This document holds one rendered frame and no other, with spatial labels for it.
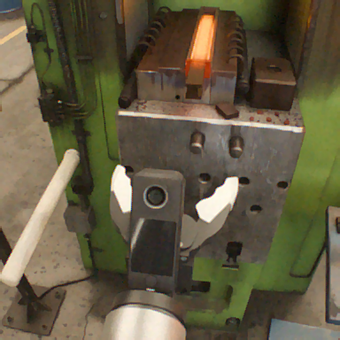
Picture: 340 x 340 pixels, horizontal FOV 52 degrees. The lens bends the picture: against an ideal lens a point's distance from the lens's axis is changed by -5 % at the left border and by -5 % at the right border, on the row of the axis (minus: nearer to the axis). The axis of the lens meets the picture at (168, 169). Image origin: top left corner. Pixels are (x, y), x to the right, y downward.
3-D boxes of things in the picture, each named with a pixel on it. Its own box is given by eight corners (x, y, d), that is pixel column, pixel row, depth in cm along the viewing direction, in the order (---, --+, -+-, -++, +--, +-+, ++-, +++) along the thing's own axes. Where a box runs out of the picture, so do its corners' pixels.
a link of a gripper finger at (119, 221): (100, 203, 43) (129, 258, 37) (98, 193, 42) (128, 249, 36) (137, 190, 44) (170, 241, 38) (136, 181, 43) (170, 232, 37)
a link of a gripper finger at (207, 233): (208, 199, 43) (156, 240, 39) (209, 189, 42) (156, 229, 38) (239, 220, 41) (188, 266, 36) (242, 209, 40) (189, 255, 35)
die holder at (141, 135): (265, 265, 97) (306, 129, 68) (129, 249, 101) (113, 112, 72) (259, 143, 139) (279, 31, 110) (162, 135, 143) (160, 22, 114)
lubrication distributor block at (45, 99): (64, 133, 99) (55, 88, 90) (43, 131, 99) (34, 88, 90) (68, 126, 101) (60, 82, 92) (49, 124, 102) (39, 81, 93)
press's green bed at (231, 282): (239, 335, 128) (264, 264, 97) (140, 321, 132) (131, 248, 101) (242, 224, 169) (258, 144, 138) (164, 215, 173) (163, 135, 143)
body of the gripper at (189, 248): (137, 247, 45) (113, 336, 36) (132, 199, 40) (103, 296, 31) (197, 254, 44) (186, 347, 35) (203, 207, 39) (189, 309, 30)
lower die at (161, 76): (233, 106, 74) (237, 68, 68) (137, 98, 76) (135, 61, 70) (234, 35, 105) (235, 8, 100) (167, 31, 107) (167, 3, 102)
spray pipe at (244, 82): (249, 96, 72) (251, 83, 70) (235, 95, 72) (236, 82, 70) (244, 37, 98) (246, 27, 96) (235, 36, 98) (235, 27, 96)
